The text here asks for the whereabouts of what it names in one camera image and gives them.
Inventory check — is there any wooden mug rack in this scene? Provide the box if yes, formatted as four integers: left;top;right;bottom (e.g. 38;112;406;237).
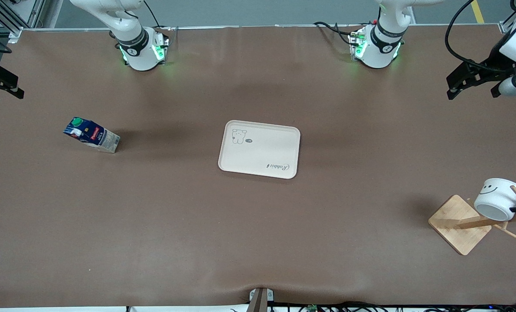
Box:
428;185;516;256

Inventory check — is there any brown table mat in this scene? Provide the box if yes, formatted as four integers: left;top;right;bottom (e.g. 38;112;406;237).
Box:
0;25;516;309

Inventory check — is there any white smiley mug black handle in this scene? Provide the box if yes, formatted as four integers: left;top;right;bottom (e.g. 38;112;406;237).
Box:
474;178;516;221

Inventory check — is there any black base power cable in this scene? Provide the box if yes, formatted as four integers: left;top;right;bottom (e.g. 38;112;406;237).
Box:
314;22;355;46

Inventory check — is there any blue milk carton green cap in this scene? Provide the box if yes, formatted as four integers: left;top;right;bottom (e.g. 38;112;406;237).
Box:
63;117;121;154

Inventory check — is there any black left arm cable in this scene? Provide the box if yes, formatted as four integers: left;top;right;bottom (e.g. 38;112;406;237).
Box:
445;0;508;72

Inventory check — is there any cream rabbit print tray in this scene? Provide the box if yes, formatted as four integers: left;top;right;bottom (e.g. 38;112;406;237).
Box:
218;120;301;179

